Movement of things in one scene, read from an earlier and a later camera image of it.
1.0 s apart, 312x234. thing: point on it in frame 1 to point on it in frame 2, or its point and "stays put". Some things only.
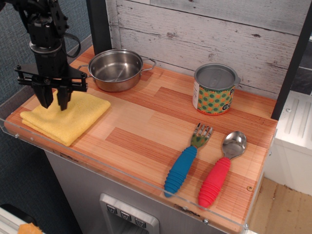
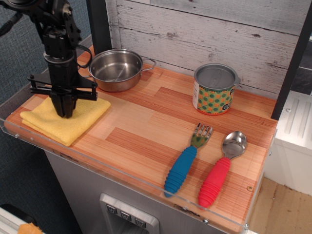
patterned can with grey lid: (214, 87) stays put
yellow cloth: (66, 127) stays put
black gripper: (50, 68) to (63, 78)
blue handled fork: (202, 134) stays put
